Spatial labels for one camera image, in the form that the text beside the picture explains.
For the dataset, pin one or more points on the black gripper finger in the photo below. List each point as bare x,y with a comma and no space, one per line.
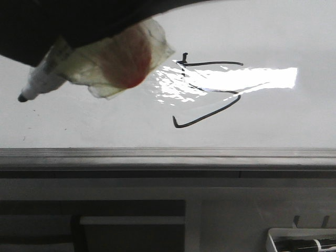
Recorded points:
30,28

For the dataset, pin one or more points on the white taped whiteboard marker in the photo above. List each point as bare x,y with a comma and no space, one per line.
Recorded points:
107,67

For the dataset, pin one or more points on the white whiteboard with aluminium frame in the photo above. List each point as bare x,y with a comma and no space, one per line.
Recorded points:
251,87

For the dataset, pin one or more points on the white tray with markers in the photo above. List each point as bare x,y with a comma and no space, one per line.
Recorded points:
300,239

